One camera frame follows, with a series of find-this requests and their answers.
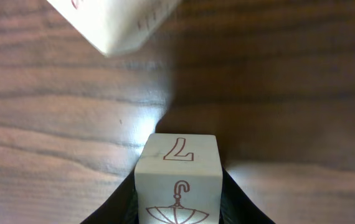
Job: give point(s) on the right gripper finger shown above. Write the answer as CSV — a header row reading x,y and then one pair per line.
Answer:
x,y
120,208

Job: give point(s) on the wooden block red drawing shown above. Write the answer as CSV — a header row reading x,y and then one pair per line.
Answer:
x,y
178,180

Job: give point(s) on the wooden block blue H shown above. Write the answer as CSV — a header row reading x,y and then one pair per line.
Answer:
x,y
115,26

